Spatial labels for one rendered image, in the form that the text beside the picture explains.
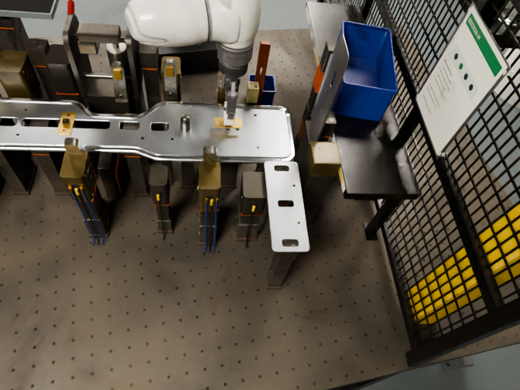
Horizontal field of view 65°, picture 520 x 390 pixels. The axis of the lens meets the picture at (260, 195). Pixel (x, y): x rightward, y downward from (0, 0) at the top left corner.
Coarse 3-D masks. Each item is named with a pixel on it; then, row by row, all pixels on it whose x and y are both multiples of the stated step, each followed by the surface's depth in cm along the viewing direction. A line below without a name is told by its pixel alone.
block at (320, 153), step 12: (312, 144) 118; (324, 144) 118; (336, 144) 119; (312, 156) 116; (324, 156) 116; (336, 156) 116; (312, 168) 116; (324, 168) 116; (336, 168) 117; (300, 180) 132; (312, 180) 122; (324, 180) 123; (312, 192) 128; (324, 192) 128; (312, 204) 134; (312, 216) 141
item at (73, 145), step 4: (64, 140) 103; (68, 140) 103; (72, 140) 103; (76, 140) 104; (64, 144) 103; (68, 144) 102; (72, 144) 103; (76, 144) 103; (80, 144) 106; (64, 148) 104; (68, 148) 104; (72, 148) 104; (76, 148) 104; (80, 148) 106; (68, 152) 106; (72, 152) 107; (76, 152) 107; (80, 152) 107
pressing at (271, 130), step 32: (0, 128) 114; (32, 128) 116; (96, 128) 119; (192, 128) 123; (224, 128) 125; (256, 128) 126; (288, 128) 128; (160, 160) 116; (192, 160) 118; (224, 160) 119; (256, 160) 120; (288, 160) 122
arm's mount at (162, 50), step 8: (160, 48) 170; (168, 48) 170; (176, 48) 170; (184, 48) 171; (192, 48) 171; (200, 48) 171; (208, 48) 172; (216, 48) 172; (160, 56) 169; (176, 56) 171; (184, 56) 172; (192, 56) 172; (200, 56) 173; (208, 56) 174; (216, 56) 175; (160, 64) 172; (184, 64) 175; (192, 64) 176; (200, 64) 177; (208, 64) 178; (216, 64) 179; (160, 72) 176
